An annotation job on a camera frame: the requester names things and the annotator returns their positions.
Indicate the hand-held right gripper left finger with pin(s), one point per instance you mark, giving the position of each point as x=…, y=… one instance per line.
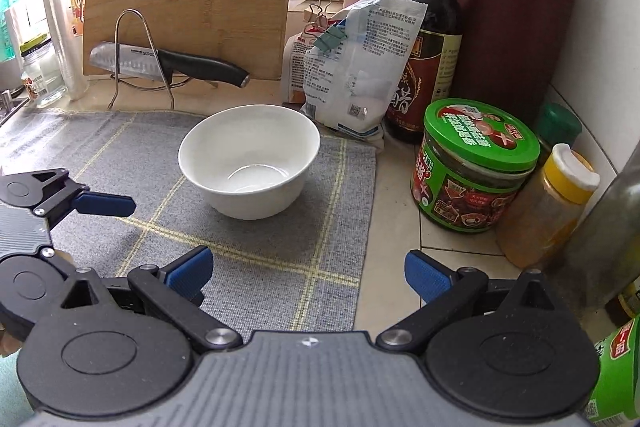
x=192, y=269

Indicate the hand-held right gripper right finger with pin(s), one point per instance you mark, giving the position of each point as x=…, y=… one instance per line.
x=425, y=274

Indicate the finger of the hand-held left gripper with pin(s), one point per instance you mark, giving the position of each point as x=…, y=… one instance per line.
x=62, y=259
x=105, y=204

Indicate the white flower-print bowl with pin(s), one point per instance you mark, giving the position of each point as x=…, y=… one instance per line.
x=250, y=147

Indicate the grey checked towel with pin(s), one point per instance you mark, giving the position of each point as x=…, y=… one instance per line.
x=280, y=227

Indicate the steel sink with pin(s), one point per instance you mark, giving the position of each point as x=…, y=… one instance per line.
x=10, y=104

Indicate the yellow spice bottle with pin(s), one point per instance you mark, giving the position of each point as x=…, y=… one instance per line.
x=540, y=217

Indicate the glass jar with yellow-green lid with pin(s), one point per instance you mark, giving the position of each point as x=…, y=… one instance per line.
x=45, y=77

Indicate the teal towel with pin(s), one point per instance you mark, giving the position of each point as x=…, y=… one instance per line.
x=10, y=392

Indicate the green-lidded sauce jar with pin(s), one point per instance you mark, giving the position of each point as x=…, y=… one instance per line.
x=475, y=132

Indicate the dark glass oil bottle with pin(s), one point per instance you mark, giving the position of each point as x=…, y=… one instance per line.
x=600, y=237

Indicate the green detergent bottle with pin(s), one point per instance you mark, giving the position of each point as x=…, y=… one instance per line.
x=7, y=32

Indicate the green-capped bottle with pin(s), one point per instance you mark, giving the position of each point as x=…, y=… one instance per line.
x=557, y=124

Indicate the white and blue bag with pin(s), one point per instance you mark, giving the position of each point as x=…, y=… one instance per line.
x=360, y=72

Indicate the green labelled jar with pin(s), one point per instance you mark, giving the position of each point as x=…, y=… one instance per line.
x=620, y=372

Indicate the white and orange bag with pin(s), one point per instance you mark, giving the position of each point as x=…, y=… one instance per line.
x=295, y=72

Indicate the dark red knife block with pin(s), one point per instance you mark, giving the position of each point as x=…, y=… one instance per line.
x=510, y=37

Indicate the green binder clip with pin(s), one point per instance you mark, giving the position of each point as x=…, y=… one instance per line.
x=330, y=39

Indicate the dark soy sauce bottle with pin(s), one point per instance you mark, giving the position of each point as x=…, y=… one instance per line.
x=435, y=7

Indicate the gold binder clip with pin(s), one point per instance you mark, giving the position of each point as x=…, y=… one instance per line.
x=320, y=7

